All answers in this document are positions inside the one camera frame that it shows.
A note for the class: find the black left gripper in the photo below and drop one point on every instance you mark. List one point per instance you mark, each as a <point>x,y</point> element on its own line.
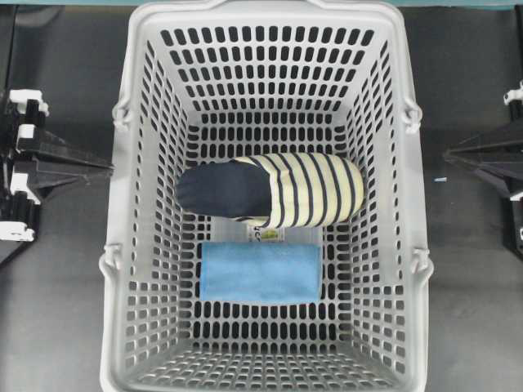
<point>55,163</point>

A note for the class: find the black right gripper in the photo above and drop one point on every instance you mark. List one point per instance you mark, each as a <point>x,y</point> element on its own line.
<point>495,157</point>

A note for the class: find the grey plastic shopping basket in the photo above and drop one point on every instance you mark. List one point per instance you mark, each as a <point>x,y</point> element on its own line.
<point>207,81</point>

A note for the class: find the folded blue cloth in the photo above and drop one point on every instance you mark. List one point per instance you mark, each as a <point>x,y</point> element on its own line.
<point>260,273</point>

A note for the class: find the navy and striped slipper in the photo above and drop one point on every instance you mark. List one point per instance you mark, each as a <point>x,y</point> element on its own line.
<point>275,191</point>

